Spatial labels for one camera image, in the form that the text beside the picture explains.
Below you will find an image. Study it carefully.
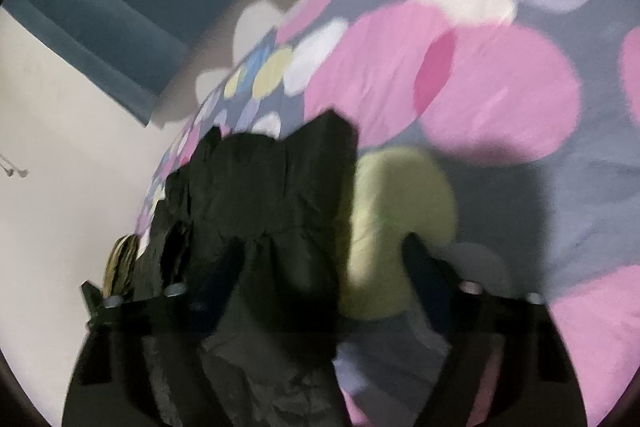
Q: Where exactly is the black puffer jacket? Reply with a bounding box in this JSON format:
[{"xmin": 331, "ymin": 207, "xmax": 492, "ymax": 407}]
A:
[{"xmin": 134, "ymin": 112, "xmax": 357, "ymax": 426}]

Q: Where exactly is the yellow black striped cloth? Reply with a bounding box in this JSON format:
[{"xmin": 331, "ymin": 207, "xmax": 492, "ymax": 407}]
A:
[{"xmin": 102, "ymin": 234, "xmax": 140, "ymax": 299}]

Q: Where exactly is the polka dot bed cover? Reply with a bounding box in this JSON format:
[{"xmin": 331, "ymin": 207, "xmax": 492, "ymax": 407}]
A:
[{"xmin": 137, "ymin": 0, "xmax": 639, "ymax": 426}]

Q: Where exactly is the wall hook with cord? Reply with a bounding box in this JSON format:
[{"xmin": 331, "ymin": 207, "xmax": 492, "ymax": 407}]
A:
[{"xmin": 0, "ymin": 155, "xmax": 29, "ymax": 179}]

